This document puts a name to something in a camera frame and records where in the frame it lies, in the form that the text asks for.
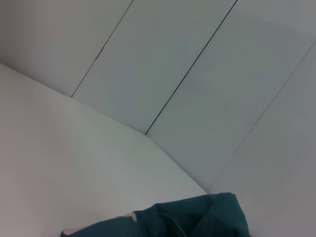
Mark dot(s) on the teal blue shirt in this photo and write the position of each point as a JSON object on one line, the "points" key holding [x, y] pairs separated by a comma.
{"points": [[185, 217]]}

